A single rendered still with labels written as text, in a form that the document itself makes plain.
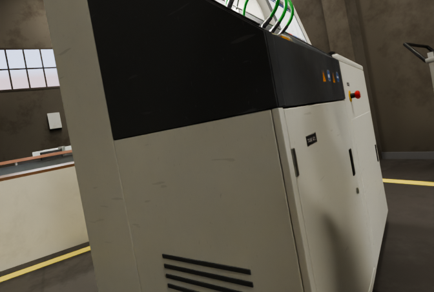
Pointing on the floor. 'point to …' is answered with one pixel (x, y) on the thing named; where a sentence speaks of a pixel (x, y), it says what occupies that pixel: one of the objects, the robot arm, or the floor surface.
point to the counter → (39, 214)
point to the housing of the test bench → (89, 128)
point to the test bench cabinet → (218, 207)
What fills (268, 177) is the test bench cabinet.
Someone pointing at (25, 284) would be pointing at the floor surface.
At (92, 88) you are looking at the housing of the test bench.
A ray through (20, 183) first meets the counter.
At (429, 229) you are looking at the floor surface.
